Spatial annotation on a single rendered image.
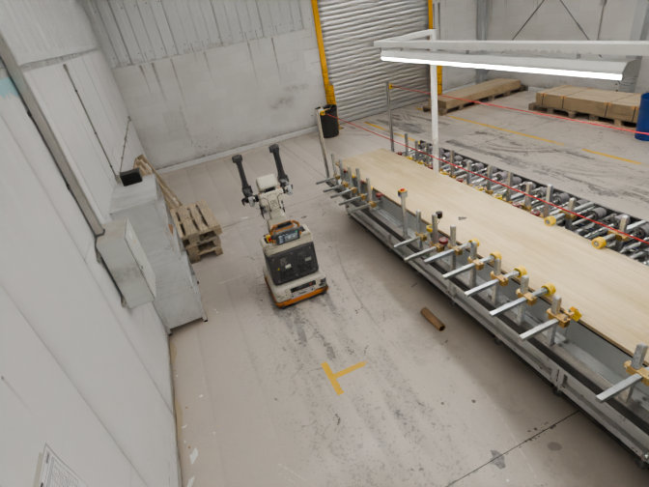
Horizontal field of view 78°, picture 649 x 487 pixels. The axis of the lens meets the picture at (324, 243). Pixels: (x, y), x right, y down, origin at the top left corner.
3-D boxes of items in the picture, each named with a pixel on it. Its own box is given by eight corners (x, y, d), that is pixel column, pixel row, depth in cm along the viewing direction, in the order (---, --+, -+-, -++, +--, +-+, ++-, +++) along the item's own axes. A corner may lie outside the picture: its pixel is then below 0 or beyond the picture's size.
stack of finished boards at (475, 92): (520, 86, 1063) (521, 79, 1055) (446, 108, 997) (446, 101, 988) (498, 84, 1126) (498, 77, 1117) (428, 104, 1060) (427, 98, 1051)
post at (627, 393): (623, 408, 225) (644, 348, 200) (617, 403, 228) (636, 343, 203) (628, 406, 226) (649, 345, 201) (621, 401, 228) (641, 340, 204)
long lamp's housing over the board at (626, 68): (621, 80, 196) (625, 63, 192) (380, 60, 394) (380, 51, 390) (638, 74, 199) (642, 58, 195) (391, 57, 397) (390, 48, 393)
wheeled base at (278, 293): (329, 291, 462) (326, 273, 449) (278, 310, 447) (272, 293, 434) (311, 264, 518) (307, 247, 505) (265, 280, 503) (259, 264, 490)
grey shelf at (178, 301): (168, 335, 446) (107, 214, 368) (164, 294, 521) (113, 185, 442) (208, 321, 457) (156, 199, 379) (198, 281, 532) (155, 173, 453)
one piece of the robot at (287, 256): (322, 279, 460) (309, 215, 418) (277, 296, 448) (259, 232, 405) (312, 266, 488) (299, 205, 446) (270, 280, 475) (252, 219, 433)
